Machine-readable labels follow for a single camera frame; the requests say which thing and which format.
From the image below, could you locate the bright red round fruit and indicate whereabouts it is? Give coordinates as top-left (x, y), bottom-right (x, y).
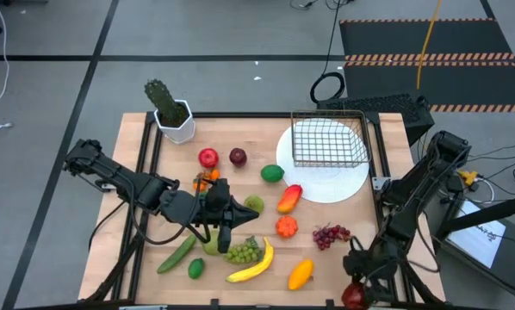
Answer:
top-left (197, 147), bottom-right (220, 170)

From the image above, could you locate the green pear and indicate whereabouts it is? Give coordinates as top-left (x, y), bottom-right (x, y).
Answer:
top-left (201, 227), bottom-right (224, 257)

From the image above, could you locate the small orange tomatoes cluster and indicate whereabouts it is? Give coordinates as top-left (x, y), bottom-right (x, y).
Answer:
top-left (191, 167), bottom-right (221, 194)

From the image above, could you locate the dark red apple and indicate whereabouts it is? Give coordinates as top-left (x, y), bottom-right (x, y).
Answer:
top-left (228, 147), bottom-right (248, 168)

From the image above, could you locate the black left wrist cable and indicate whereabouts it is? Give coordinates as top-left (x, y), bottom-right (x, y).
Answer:
top-left (127, 183), bottom-right (211, 246)

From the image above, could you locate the green grape bunch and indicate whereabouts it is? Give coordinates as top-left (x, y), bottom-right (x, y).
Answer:
top-left (222, 235), bottom-right (264, 265)

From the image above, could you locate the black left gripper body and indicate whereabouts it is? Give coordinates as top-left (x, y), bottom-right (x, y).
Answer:
top-left (158, 177), bottom-right (242, 230)

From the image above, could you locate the small green lime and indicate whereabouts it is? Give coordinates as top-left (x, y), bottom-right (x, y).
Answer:
top-left (187, 257), bottom-right (206, 280)

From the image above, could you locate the pale green fruit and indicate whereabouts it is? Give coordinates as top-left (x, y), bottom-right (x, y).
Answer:
top-left (243, 194), bottom-right (266, 215)

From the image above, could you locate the monitor with white screen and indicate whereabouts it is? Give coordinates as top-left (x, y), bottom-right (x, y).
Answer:
top-left (429, 195), bottom-right (515, 298)

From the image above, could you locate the green cactus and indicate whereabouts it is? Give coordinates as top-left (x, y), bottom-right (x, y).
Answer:
top-left (144, 78), bottom-right (189, 126)

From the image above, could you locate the black hanging coiled cable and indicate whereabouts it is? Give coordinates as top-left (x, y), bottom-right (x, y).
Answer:
top-left (309, 0), bottom-right (347, 104)

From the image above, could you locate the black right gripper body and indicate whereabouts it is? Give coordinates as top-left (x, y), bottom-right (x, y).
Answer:
top-left (342, 238), bottom-right (399, 284)

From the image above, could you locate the yellow cable connector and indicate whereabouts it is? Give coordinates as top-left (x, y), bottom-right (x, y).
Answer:
top-left (457, 170), bottom-right (481, 187)

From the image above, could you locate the red bell pepper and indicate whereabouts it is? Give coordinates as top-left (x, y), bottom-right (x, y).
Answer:
top-left (275, 214), bottom-right (300, 239)

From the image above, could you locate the white plate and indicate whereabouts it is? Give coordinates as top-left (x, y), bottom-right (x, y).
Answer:
top-left (276, 118), bottom-right (370, 204)

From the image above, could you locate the large green lime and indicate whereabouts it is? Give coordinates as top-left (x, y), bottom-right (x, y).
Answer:
top-left (260, 164), bottom-right (286, 183)

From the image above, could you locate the red grape bunch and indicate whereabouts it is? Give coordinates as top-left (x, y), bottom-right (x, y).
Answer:
top-left (312, 222), bottom-right (353, 251)

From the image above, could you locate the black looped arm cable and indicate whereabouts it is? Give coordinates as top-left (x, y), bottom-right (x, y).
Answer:
top-left (88, 200), bottom-right (125, 251)

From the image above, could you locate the dark red pomegranate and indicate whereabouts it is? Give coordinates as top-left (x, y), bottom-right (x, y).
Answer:
top-left (341, 282), bottom-right (369, 310)

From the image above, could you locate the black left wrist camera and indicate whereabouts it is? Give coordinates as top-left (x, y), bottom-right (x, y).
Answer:
top-left (205, 177), bottom-right (232, 206)

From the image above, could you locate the black support beam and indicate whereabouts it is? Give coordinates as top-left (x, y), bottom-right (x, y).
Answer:
top-left (436, 201), bottom-right (515, 240)

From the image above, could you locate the yellow banana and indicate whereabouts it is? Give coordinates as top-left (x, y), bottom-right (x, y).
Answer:
top-left (226, 236), bottom-right (276, 284)

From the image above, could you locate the wire basket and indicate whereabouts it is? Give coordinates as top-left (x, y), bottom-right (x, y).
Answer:
top-left (290, 109), bottom-right (372, 169)

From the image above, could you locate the red orange mango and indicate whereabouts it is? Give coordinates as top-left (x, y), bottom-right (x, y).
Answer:
top-left (276, 183), bottom-right (304, 215)

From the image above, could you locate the yellow orange lemon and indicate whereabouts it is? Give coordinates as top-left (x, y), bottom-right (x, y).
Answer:
top-left (288, 257), bottom-right (315, 292)

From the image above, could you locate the yellow hanging cable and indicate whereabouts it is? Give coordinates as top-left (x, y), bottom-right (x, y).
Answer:
top-left (415, 0), bottom-right (444, 90)

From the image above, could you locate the black perforated box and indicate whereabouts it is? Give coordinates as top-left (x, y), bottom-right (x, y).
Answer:
top-left (316, 93), bottom-right (436, 147)

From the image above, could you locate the green cucumber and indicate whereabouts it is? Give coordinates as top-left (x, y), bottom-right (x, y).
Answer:
top-left (156, 233), bottom-right (198, 275)

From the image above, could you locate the black hazard-striped floor mat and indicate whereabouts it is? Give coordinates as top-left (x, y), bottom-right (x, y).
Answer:
top-left (338, 17), bottom-right (515, 114)

